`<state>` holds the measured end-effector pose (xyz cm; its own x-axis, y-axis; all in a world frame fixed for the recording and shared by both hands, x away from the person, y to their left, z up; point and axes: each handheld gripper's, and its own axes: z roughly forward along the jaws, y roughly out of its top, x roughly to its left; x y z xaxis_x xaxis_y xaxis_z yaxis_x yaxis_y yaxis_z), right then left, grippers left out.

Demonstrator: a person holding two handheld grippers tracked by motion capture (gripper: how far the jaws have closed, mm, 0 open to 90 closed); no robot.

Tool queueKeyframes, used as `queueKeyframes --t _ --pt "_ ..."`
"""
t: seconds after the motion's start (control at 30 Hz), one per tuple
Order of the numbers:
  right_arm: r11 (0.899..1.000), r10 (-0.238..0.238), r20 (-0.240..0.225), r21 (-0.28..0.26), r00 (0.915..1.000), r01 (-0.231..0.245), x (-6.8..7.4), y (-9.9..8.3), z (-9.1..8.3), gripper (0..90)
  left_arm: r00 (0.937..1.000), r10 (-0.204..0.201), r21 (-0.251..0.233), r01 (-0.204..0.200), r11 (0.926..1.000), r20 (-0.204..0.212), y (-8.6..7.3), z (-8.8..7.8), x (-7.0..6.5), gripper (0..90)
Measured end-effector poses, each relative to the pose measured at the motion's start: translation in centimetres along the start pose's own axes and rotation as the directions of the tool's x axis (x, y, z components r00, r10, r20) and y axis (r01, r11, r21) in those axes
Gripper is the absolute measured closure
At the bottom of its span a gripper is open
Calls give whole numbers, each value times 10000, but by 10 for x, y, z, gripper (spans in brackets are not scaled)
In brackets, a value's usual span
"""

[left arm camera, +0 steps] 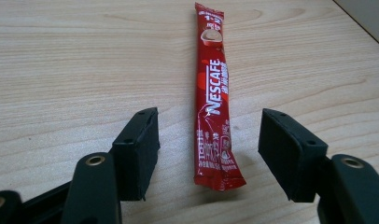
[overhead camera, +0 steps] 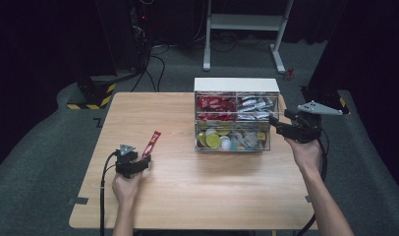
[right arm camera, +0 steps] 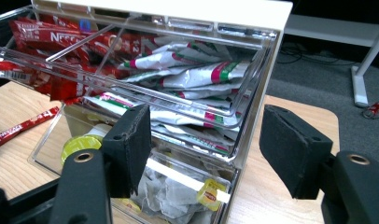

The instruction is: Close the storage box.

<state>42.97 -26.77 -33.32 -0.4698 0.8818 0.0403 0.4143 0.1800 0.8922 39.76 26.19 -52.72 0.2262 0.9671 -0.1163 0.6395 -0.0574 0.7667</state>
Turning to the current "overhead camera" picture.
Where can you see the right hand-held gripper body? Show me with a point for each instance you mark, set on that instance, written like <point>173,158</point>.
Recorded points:
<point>307,128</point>

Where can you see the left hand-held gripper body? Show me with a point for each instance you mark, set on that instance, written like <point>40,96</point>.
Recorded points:
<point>127,164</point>

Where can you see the red stick sachet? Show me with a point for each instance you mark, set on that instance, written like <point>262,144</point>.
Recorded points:
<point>152,142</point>

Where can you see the clear drawer with sachets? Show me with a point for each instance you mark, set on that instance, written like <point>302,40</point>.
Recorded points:
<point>237,105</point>

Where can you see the clear plastic drawer organizer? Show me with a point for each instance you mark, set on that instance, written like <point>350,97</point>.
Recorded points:
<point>235,84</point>

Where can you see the person's left hand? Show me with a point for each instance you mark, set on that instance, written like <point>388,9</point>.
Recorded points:
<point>125,190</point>

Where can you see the person's right hand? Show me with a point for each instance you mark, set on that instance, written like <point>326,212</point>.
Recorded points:
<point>307,155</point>

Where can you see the pile of silver sachets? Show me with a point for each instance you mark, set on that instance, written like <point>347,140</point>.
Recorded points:
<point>255,106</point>

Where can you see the black square stand base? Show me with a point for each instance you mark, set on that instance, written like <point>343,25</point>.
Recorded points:
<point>325,95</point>

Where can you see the pile of white creamer cups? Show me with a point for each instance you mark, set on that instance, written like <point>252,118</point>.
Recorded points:
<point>245,141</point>

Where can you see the clear drawer with capsules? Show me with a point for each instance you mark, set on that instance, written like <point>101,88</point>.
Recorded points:
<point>233,137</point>

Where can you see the grey tape strip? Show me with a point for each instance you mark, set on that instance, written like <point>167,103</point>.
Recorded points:
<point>78,200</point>

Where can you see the pile of red sachets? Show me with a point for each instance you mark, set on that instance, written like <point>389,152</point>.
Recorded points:
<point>217,104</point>

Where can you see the pile of yellow-green capsules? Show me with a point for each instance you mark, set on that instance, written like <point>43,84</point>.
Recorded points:
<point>213,141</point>

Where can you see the small grey tape piece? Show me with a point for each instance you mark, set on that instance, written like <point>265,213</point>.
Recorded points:
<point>308,199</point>

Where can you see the black yellow striped base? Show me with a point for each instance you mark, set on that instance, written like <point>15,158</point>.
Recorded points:
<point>96,93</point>

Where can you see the dark curtain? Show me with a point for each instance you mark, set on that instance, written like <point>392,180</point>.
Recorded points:
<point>371,65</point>
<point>40,59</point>

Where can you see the white metal stand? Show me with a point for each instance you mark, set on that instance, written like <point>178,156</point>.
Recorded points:
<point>246,22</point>

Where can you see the dark equipment rack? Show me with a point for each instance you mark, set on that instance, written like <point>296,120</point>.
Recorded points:
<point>140,23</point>

